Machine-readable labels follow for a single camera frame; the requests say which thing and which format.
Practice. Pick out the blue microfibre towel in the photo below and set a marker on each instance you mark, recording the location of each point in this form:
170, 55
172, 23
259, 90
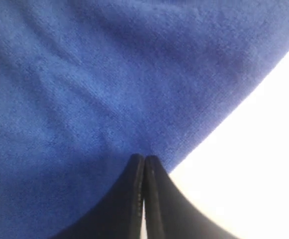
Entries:
86, 83

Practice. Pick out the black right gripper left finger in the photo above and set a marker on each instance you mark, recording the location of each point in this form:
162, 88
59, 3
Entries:
118, 215

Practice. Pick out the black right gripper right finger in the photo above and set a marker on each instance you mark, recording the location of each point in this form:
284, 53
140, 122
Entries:
168, 214

